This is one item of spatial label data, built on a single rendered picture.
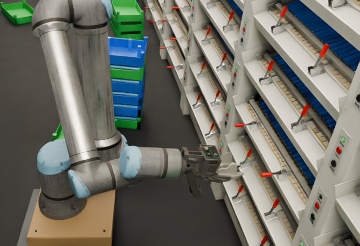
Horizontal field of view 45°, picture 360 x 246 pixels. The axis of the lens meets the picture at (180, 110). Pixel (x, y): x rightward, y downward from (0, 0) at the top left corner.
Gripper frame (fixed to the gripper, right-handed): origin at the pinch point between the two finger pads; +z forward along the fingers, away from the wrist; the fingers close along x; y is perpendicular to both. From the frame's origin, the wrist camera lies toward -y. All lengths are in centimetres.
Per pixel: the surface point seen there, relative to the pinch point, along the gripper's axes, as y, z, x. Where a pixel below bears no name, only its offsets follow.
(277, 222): -19.7, 20.7, -3.5
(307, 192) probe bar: 2.8, 18.7, -11.4
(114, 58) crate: -19, -26, 103
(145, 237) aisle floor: -61, -13, 25
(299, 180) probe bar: 2.7, 18.6, -6.1
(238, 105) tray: -1.6, 15.8, 41.7
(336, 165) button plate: 24.6, 10.3, -24.1
